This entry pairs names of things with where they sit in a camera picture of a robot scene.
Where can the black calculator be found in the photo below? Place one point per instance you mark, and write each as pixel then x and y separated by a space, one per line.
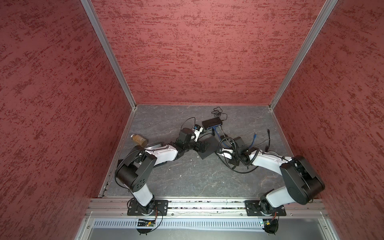
pixel 155 146

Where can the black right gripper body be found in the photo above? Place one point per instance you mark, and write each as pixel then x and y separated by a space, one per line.
pixel 236 159

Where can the glass jar with brown contents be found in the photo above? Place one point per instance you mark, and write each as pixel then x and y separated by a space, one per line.
pixel 139 140

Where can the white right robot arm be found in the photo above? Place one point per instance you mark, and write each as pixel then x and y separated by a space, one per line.
pixel 302 182

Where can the black power adapter with cable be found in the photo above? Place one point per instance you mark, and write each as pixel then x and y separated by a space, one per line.
pixel 219 113

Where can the black network switch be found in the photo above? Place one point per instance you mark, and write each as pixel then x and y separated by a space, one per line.
pixel 207 124
pixel 210 146

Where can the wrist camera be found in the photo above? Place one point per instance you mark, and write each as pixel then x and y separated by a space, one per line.
pixel 197 129
pixel 226 153

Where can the aluminium right corner post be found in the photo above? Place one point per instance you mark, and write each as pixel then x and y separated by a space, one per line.
pixel 317 26

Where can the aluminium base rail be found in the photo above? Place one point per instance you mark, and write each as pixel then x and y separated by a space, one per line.
pixel 237 208

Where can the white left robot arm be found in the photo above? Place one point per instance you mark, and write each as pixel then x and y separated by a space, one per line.
pixel 134 170

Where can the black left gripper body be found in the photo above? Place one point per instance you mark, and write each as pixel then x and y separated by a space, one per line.
pixel 194 145

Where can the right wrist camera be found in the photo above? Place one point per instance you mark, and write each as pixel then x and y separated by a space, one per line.
pixel 226 153

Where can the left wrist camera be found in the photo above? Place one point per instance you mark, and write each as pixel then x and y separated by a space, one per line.
pixel 197 129

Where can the aluminium corner post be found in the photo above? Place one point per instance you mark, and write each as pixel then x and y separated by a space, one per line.
pixel 92 15
pixel 317 26

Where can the aluminium left corner post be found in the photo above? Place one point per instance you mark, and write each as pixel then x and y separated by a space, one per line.
pixel 92 15

